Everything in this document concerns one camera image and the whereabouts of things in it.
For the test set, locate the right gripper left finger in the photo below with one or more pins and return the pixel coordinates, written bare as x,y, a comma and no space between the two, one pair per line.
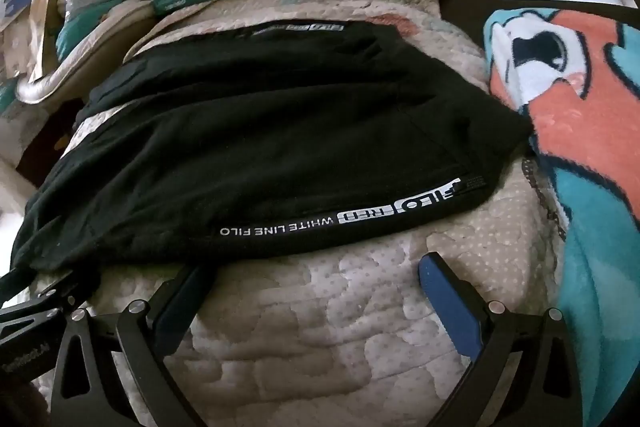
87,390

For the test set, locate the black pants white lettering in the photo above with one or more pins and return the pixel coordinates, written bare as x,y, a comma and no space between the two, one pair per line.
282,138

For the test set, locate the cartoon fleece blanket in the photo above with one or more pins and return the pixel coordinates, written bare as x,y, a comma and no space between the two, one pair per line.
575,76

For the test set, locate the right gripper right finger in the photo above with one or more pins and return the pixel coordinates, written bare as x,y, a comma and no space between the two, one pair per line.
545,389

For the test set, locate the teal plush cushion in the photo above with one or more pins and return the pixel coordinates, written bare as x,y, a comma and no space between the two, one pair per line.
79,27

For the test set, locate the quilted heart pattern bedspread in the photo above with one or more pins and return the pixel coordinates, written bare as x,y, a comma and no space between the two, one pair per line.
344,337

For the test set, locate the beige cushioned lounge chair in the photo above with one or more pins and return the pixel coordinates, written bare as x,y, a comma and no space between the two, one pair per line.
75,61

